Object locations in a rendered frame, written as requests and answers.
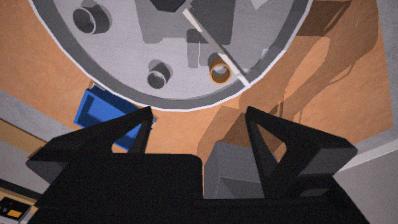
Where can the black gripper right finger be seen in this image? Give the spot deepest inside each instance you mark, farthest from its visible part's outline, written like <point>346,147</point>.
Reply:
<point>309,152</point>

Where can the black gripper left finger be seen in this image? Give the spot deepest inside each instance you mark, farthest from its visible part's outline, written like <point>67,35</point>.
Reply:
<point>100,137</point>

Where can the grey metal bushing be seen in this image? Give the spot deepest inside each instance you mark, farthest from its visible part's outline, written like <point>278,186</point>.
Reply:
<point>81,19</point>
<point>153,82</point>

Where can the bronze bushing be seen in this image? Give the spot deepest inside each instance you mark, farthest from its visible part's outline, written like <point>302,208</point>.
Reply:
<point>223,78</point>

